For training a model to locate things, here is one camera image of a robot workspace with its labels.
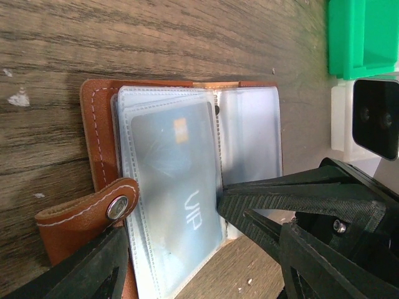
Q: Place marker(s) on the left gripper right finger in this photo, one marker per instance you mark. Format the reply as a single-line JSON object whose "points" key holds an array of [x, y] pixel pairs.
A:
{"points": [[328, 273]]}

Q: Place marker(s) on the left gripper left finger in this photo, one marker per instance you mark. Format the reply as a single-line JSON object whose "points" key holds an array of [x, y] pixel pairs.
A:
{"points": [[96, 270]]}

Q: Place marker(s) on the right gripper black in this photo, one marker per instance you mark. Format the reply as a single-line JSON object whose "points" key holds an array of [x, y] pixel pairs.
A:
{"points": [[342, 206]]}

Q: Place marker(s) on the blue card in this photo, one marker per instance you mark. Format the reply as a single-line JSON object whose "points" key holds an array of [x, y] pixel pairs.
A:
{"points": [[176, 163]]}

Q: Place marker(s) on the white bin near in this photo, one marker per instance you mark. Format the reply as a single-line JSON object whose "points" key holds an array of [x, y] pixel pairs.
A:
{"points": [[341, 121]]}

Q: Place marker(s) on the green bin middle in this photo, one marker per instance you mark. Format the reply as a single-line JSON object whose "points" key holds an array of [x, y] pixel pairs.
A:
{"points": [[362, 38]]}

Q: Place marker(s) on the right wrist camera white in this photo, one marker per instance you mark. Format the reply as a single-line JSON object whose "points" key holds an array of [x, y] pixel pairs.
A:
{"points": [[375, 116]]}

